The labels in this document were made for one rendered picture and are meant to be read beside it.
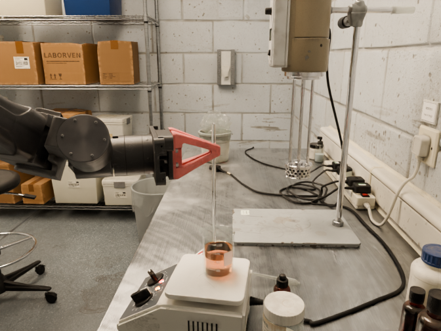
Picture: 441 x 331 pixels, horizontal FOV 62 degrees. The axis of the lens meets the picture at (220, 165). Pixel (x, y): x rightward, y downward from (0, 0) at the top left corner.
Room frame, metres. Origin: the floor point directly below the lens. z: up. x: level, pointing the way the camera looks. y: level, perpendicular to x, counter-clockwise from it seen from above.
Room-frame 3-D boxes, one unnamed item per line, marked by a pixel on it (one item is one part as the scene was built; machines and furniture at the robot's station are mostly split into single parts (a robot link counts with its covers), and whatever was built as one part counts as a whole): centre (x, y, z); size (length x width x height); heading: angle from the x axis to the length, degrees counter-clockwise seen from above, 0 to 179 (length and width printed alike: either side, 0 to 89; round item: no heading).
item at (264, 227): (0.87, -0.18, 0.76); 0.30 x 0.20 x 0.01; 88
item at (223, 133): (1.52, 0.02, 0.86); 0.14 x 0.14 x 0.21
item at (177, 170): (0.53, 0.05, 1.04); 0.09 x 0.07 x 0.07; 104
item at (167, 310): (0.52, 0.04, 0.79); 0.22 x 0.13 x 0.08; 81
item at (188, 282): (0.52, 0.02, 0.83); 0.12 x 0.12 x 0.01; 81
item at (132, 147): (0.51, 0.12, 1.04); 0.10 x 0.07 x 0.07; 14
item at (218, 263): (0.53, 0.01, 0.87); 0.06 x 0.05 x 0.08; 68
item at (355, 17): (0.91, -0.30, 1.26); 0.25 x 0.11 x 0.05; 88
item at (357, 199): (1.18, -0.42, 0.77); 0.40 x 0.06 x 0.04; 178
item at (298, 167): (0.87, -0.19, 1.02); 0.07 x 0.07 x 0.25
